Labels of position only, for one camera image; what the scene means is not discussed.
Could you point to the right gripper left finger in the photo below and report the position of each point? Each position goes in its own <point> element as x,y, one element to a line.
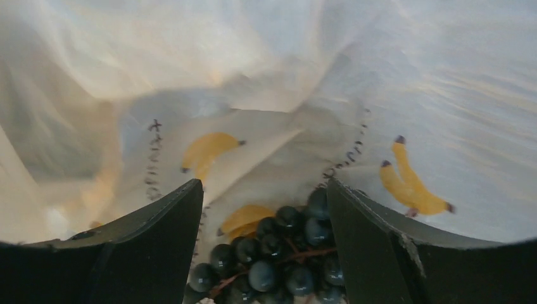
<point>142,257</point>

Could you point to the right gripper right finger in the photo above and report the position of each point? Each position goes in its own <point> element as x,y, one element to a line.
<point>387,257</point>

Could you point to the translucent cream plastic bag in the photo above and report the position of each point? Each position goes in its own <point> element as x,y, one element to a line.
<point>426,107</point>

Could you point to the dark fake grape bunch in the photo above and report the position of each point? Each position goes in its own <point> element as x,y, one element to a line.
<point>259,253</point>

